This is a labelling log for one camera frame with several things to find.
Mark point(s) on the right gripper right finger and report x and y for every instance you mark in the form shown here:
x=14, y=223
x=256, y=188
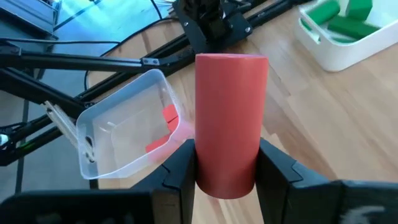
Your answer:
x=276, y=193

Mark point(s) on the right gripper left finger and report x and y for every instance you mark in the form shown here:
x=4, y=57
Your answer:
x=174, y=193

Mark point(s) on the red rectangular wooden block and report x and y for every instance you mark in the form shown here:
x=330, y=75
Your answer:
x=157, y=143

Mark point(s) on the red wooden cylinder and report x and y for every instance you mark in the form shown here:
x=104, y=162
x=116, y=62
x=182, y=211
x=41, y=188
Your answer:
x=231, y=124

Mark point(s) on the green rectangular wooden block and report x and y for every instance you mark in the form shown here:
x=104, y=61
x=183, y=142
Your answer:
x=353, y=27

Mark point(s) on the green wooden cylinder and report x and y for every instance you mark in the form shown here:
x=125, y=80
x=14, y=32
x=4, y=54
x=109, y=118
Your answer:
x=323, y=12

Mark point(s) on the green wooden cube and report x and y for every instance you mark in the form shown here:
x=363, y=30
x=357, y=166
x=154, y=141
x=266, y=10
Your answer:
x=359, y=8

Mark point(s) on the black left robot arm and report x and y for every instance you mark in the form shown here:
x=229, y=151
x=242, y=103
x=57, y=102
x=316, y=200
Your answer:
x=214, y=21

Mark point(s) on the clear plastic bin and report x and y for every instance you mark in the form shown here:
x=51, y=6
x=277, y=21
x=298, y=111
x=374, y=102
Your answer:
x=124, y=130

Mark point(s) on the silver metal bracket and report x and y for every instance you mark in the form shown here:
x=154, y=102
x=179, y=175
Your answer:
x=65, y=124

